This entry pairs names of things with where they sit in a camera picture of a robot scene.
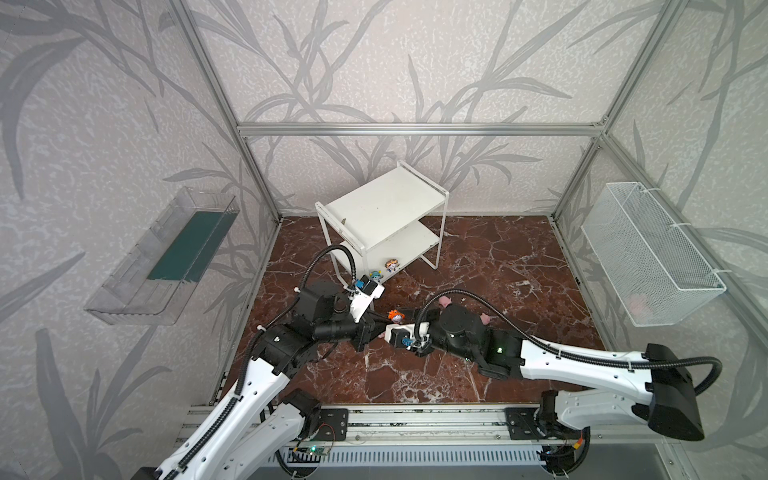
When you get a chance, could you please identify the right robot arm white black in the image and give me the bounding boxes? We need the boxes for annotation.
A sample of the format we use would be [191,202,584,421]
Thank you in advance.
[383,292,722,441]

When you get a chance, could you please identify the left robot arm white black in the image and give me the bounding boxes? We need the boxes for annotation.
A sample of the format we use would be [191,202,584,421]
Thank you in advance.
[134,267,387,479]

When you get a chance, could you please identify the white two-tier metal shelf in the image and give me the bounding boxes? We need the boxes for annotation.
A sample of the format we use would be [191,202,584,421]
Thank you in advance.
[315,161,449,282]

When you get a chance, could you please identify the clear plastic wall bin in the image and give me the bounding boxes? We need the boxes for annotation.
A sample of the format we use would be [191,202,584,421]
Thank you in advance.
[84,187,240,326]

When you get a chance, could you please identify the blue cat figure flower collar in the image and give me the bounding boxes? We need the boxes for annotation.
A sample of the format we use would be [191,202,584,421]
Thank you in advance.
[385,259,400,273]

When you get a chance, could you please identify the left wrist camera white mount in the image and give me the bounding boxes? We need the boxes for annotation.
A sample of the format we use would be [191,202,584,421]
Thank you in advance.
[350,275,384,323]

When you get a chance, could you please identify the white wire mesh basket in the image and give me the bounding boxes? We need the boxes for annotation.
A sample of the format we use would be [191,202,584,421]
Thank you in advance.
[581,182,727,327]

